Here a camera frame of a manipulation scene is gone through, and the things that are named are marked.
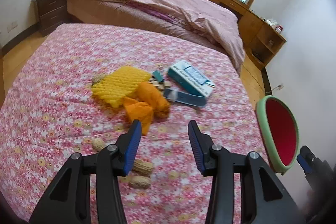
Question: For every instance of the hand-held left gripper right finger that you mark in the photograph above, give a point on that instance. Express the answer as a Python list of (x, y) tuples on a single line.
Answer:
[(195, 148)]

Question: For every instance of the notched wooden block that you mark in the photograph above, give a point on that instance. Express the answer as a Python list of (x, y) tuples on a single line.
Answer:
[(160, 84)]

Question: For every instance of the white plastic bag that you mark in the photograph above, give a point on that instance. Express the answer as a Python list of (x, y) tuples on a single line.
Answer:
[(271, 22)]

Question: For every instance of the long wooden cabinet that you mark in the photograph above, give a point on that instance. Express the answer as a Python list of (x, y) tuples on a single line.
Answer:
[(252, 24)]

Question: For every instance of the flat teal card piece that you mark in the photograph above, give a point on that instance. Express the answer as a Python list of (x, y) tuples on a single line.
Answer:
[(194, 100)]

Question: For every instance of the red bin with green rim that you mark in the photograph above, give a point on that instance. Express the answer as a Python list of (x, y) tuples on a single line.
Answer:
[(279, 129)]

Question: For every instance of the dark wooden nightstand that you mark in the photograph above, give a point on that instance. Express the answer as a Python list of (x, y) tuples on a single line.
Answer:
[(51, 11)]

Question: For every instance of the teal and white box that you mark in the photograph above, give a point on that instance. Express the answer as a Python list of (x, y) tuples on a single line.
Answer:
[(189, 77)]

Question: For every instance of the small teal block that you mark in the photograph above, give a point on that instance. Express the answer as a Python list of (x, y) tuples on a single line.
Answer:
[(157, 75)]

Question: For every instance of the small red box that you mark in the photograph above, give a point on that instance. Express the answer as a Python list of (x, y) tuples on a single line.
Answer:
[(278, 29)]

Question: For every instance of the pink floral sheet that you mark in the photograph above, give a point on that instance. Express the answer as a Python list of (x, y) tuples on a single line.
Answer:
[(65, 56)]

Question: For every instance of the peanut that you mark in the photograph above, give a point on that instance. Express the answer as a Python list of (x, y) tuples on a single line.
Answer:
[(143, 167), (140, 182), (99, 144)]

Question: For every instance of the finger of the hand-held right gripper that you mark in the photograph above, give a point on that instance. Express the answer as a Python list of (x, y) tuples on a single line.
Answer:
[(304, 162)]

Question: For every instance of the orange foam net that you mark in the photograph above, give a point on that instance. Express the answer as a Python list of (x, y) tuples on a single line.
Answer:
[(152, 98)]

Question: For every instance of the purple striped sheet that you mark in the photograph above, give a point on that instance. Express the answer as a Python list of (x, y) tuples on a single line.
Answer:
[(149, 10)]

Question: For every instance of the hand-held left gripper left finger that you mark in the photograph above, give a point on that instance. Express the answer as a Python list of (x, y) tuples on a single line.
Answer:
[(132, 148)]

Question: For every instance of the yellow foam net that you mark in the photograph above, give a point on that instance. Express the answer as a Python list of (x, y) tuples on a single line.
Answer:
[(118, 85)]

